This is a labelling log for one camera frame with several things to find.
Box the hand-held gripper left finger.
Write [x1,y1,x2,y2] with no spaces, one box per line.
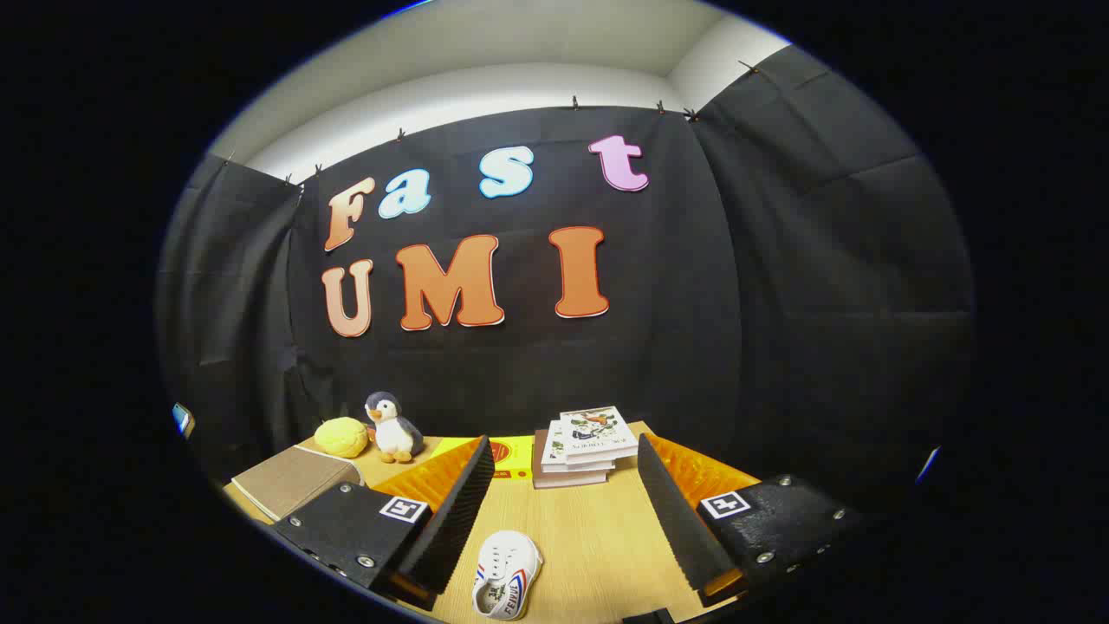
[270,435,496,608]

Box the white floral cover book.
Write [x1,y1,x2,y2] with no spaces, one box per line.
[559,406,639,462]

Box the beige fabric storage box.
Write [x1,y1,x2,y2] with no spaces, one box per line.
[230,445,365,523]

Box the penguin plush toy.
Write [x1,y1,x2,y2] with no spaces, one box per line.
[364,392,425,464]

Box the yellow bun plush toy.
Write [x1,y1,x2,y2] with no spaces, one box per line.
[314,417,370,459]

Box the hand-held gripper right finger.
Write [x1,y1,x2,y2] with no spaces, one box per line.
[637,432,867,608]

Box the yellow book with red circle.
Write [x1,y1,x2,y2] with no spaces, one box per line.
[431,435,535,483]

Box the white striped canvas shoe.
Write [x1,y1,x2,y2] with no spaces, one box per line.
[472,530,544,621]

